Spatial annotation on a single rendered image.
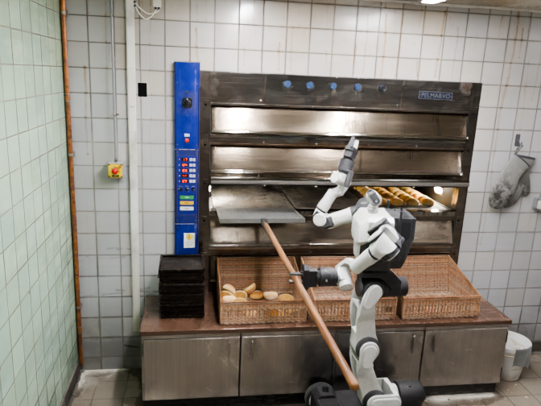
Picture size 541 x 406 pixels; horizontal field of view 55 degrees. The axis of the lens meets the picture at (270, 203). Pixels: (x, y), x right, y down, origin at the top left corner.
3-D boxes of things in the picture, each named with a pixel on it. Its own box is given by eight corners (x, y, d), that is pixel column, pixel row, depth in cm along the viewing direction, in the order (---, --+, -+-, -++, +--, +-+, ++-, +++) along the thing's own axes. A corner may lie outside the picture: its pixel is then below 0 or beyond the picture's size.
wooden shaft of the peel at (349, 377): (360, 392, 158) (361, 383, 157) (350, 392, 157) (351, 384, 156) (267, 226, 321) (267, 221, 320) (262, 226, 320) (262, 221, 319)
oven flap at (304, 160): (210, 173, 345) (210, 143, 347) (460, 177, 372) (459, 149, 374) (210, 172, 340) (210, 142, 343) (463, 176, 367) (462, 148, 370)
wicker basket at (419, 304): (373, 290, 382) (377, 254, 376) (444, 287, 392) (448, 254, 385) (401, 321, 336) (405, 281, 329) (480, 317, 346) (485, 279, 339)
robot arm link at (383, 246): (364, 278, 234) (394, 256, 222) (348, 261, 235) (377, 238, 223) (371, 267, 242) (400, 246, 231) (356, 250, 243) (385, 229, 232)
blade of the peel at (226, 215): (304, 222, 334) (305, 218, 333) (220, 223, 324) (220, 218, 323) (293, 208, 368) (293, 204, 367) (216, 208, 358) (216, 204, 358)
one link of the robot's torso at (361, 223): (397, 257, 302) (402, 198, 293) (414, 279, 269) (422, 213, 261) (346, 255, 301) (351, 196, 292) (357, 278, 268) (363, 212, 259)
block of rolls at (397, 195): (352, 188, 442) (353, 182, 441) (405, 188, 450) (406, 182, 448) (376, 206, 384) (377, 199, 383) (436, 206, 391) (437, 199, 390)
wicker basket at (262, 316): (214, 293, 365) (215, 256, 359) (293, 291, 374) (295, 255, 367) (218, 325, 319) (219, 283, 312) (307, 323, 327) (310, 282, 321)
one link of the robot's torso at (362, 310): (369, 346, 308) (377, 273, 296) (381, 362, 291) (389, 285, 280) (345, 347, 305) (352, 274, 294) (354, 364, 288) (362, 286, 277)
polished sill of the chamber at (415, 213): (208, 213, 358) (208, 208, 357) (451, 214, 386) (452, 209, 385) (208, 216, 353) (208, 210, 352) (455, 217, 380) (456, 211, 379)
